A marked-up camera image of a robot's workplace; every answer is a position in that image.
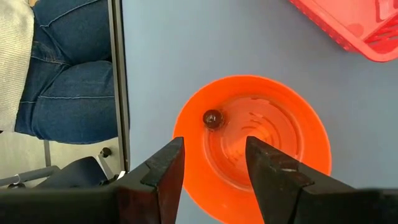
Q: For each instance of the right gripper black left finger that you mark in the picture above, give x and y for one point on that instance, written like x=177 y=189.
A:
x=149 y=193

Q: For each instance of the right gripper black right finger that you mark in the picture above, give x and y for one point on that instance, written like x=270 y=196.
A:
x=286 y=193

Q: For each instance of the small dark brown ball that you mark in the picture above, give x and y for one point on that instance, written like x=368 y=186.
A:
x=213 y=119

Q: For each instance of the orange plastic bowl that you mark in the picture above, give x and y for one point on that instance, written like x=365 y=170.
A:
x=311 y=124

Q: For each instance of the black chair base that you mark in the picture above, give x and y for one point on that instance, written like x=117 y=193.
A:
x=77 y=175

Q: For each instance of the person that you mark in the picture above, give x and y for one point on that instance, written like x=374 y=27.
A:
x=74 y=102

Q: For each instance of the red plastic basket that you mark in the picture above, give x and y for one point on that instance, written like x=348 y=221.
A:
x=342 y=18

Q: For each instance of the black table frame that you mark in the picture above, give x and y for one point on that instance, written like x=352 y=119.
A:
x=119 y=93

